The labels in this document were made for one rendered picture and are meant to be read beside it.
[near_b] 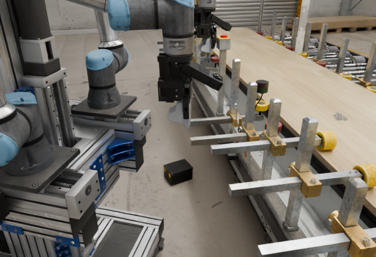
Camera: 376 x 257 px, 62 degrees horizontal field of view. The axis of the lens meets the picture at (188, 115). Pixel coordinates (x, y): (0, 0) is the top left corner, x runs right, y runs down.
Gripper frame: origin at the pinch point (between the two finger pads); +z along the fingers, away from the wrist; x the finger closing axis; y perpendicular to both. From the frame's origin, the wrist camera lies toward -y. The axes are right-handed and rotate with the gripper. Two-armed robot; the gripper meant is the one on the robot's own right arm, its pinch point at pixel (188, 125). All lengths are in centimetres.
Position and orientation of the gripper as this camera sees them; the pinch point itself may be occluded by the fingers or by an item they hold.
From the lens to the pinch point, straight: 84.8
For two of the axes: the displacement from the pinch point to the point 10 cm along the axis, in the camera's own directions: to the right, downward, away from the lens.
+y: -10.0, -0.2, 0.8
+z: 0.1, 9.0, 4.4
